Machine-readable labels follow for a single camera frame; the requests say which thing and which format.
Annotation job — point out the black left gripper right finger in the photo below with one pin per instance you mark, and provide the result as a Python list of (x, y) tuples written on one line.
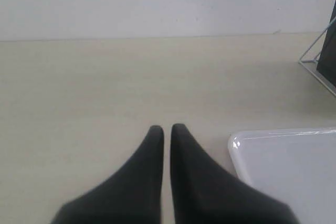
[(204, 192)]

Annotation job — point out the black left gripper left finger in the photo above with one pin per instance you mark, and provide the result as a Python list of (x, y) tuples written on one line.
[(130, 195)]

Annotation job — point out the white plastic tray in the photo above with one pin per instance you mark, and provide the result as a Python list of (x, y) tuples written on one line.
[(295, 166)]

